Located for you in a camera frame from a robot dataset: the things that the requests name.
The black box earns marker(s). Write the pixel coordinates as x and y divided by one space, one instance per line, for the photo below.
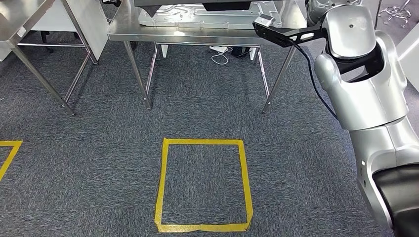
240 52

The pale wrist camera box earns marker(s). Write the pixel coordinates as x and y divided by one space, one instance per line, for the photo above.
264 20

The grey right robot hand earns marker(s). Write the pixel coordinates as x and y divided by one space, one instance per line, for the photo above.
316 11

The chrome chair base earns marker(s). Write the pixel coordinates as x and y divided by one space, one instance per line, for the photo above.
397 12

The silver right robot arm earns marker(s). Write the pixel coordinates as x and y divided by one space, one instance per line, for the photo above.
366 98

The white panel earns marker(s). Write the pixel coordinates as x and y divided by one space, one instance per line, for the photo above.
410 52

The white power strip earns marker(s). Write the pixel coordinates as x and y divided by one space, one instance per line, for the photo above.
218 49

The silver stamped metal panel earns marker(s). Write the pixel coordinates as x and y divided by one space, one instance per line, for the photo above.
183 19

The long black plastic part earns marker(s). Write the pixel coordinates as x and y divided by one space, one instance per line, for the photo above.
226 6

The black chair base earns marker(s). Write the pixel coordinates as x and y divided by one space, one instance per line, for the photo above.
44 34

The black camera bracket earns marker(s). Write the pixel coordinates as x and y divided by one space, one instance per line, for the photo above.
278 34

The yellow floor tape square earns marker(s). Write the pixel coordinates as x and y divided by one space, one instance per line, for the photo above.
203 142
9 143

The stainless steel table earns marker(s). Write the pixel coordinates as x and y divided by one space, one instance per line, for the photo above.
183 36
13 16

